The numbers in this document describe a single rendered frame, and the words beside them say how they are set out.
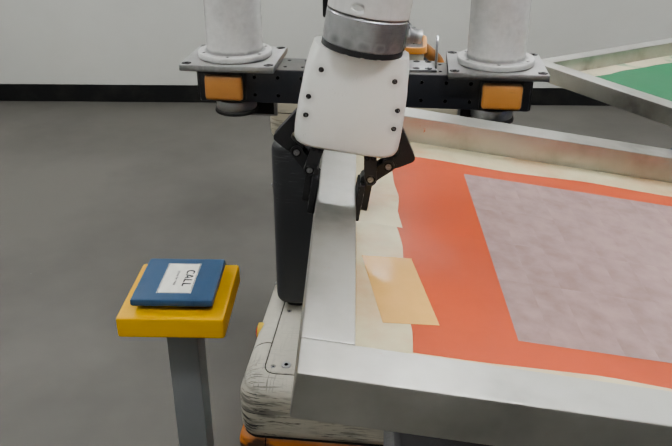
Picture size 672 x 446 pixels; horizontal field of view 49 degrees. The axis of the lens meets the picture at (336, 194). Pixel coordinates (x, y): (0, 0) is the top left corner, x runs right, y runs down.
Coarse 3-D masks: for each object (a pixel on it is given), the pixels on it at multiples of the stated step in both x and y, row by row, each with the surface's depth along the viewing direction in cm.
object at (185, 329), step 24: (144, 264) 99; (120, 312) 88; (144, 312) 88; (168, 312) 88; (192, 312) 88; (216, 312) 88; (144, 336) 88; (168, 336) 88; (192, 336) 88; (216, 336) 88; (192, 360) 95; (192, 384) 97; (192, 408) 99; (192, 432) 100
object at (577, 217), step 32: (416, 160) 92; (416, 192) 83; (448, 192) 85; (480, 192) 86; (512, 192) 88; (544, 192) 89; (576, 192) 91; (608, 192) 93; (640, 192) 95; (416, 224) 76; (448, 224) 77; (480, 224) 78; (512, 224) 80; (544, 224) 81; (576, 224) 82; (608, 224) 84; (640, 224) 85; (608, 256) 76; (640, 256) 78
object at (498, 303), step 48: (432, 240) 74; (480, 240) 75; (432, 288) 65; (480, 288) 67; (528, 288) 68; (576, 288) 69; (624, 288) 71; (432, 336) 59; (480, 336) 60; (528, 336) 61; (576, 336) 62; (624, 336) 63
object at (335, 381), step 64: (448, 128) 97; (512, 128) 99; (320, 192) 71; (320, 256) 60; (320, 320) 52; (320, 384) 47; (384, 384) 47; (448, 384) 48; (512, 384) 49; (576, 384) 50
